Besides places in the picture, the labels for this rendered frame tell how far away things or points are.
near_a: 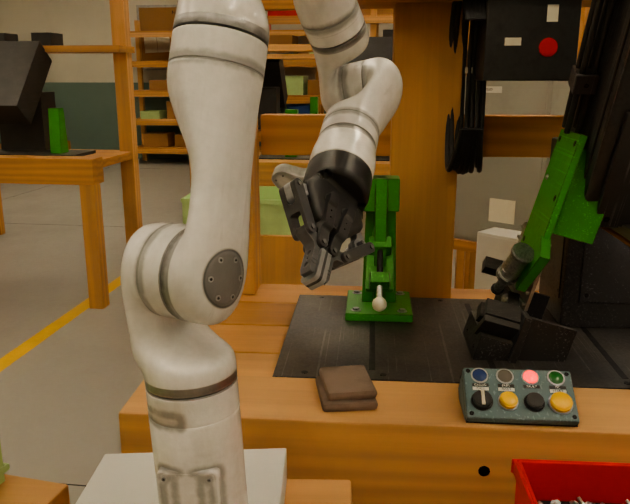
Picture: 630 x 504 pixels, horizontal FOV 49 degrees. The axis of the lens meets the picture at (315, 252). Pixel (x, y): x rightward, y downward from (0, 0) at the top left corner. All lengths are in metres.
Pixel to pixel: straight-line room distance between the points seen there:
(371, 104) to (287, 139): 0.75
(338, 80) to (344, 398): 0.43
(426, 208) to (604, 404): 0.60
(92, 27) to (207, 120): 11.69
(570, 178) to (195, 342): 0.67
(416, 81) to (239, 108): 0.85
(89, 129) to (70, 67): 1.04
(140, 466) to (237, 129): 0.47
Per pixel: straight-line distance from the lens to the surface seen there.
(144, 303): 0.67
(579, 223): 1.17
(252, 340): 1.30
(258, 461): 0.90
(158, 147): 11.23
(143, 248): 0.66
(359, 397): 0.99
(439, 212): 1.50
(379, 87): 0.85
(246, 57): 0.66
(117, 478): 0.91
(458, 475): 1.02
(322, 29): 0.82
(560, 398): 1.01
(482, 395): 0.98
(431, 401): 1.04
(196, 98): 0.64
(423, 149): 1.47
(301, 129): 1.56
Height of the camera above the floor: 1.36
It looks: 14 degrees down
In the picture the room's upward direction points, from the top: straight up
